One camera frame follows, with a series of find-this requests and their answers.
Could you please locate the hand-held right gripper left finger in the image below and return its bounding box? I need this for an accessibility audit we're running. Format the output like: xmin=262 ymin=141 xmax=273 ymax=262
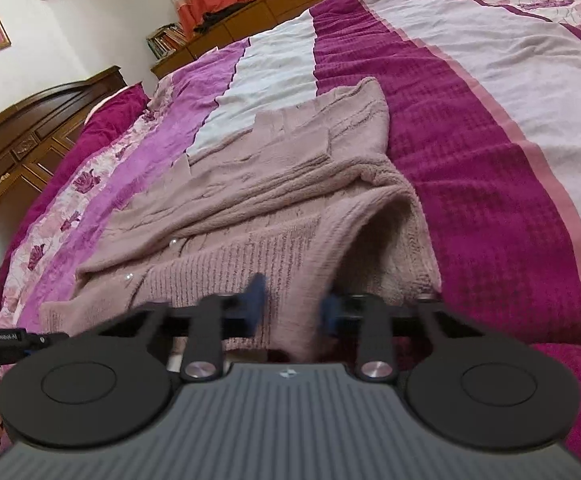
xmin=98 ymin=274 xmax=270 ymax=382

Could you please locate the striped magenta and white bedspread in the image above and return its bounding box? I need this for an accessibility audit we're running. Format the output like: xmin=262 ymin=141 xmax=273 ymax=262
xmin=0 ymin=0 xmax=581 ymax=476

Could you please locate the dark cloth on cabinet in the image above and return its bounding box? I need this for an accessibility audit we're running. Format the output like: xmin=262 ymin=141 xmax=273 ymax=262
xmin=191 ymin=1 xmax=252 ymax=34

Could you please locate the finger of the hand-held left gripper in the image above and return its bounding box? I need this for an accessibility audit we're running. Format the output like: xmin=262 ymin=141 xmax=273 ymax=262
xmin=18 ymin=331 xmax=69 ymax=361

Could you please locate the pink knitted cardigan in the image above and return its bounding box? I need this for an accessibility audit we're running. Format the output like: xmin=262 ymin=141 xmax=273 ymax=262
xmin=38 ymin=76 xmax=443 ymax=363

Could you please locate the dark wooden headboard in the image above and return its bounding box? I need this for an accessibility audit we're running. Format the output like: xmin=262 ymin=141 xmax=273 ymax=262
xmin=0 ymin=65 xmax=129 ymax=241

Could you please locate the long wooden drawer cabinet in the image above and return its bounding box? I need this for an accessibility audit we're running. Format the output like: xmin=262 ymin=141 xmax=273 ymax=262
xmin=146 ymin=0 xmax=553 ymax=81

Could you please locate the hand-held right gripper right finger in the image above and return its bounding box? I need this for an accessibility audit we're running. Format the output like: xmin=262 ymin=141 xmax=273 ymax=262
xmin=319 ymin=292 xmax=473 ymax=385

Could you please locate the magenta pillow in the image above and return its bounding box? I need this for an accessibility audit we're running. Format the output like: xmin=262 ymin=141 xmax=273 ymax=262
xmin=60 ymin=84 xmax=152 ymax=171

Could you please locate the row of books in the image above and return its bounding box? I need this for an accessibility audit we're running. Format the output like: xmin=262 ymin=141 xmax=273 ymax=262
xmin=145 ymin=22 xmax=189 ymax=60

